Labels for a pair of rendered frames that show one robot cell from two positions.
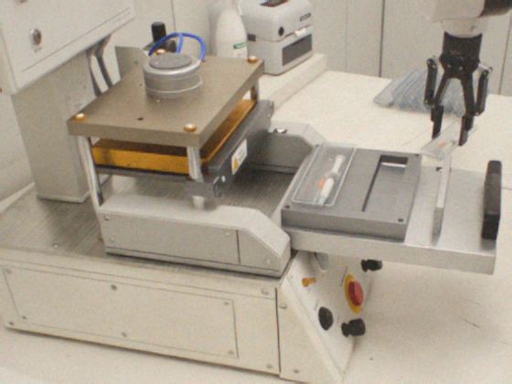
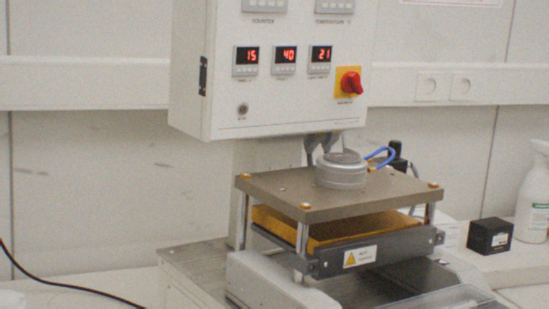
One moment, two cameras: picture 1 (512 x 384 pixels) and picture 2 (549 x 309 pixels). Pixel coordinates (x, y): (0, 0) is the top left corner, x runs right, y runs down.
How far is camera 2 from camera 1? 43 cm
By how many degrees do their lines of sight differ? 39
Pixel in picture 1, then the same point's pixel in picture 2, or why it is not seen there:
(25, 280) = (175, 298)
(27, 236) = (190, 262)
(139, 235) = (245, 287)
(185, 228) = (273, 292)
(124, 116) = (274, 185)
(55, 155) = not seen: hidden behind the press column
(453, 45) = not seen: outside the picture
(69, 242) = (209, 278)
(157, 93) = (317, 180)
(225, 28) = (528, 184)
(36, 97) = (245, 159)
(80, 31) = (293, 118)
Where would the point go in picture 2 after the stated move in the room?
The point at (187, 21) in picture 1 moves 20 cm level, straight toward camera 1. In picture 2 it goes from (506, 171) to (484, 187)
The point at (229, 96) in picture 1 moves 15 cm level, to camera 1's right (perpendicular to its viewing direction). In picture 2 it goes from (370, 199) to (468, 229)
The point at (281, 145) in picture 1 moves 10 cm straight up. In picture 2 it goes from (437, 276) to (446, 215)
